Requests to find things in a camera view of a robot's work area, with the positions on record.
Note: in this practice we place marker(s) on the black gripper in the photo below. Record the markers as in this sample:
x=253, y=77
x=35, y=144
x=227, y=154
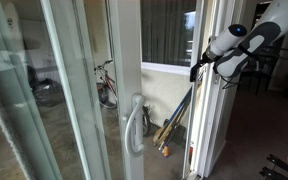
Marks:
x=205, y=61

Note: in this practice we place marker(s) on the sliding screen door white frame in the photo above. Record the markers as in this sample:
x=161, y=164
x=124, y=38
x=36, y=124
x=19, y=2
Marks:
x=194, y=116

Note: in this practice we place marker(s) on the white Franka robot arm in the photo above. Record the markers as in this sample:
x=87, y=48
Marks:
x=277, y=16

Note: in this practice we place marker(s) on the blue long pole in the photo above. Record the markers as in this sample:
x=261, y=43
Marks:
x=180, y=105

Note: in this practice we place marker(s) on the window with dark blinds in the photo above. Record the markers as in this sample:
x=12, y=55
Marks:
x=164, y=33

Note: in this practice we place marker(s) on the dark wooden chair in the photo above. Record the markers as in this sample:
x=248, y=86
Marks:
x=260, y=85

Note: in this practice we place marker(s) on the black dustpan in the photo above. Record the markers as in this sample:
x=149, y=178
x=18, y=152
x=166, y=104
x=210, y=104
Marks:
x=180, y=135

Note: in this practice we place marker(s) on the black tire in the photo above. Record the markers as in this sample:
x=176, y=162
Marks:
x=146, y=120

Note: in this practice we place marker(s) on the red small container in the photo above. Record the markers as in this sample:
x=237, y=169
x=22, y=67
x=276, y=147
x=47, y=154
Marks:
x=191, y=153

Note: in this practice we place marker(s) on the orange bottle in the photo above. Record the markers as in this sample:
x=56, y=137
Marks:
x=166, y=151

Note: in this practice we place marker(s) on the red bicycle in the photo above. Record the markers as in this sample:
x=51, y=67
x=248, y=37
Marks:
x=106, y=85

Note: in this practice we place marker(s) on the orange black spring clamp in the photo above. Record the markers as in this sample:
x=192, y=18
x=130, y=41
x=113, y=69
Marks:
x=270, y=174
x=284, y=165

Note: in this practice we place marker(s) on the white door frame with track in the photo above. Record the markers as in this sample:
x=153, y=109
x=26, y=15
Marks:
x=220, y=120

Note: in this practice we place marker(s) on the glass sliding door white frame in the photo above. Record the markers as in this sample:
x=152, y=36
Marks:
x=127, y=50

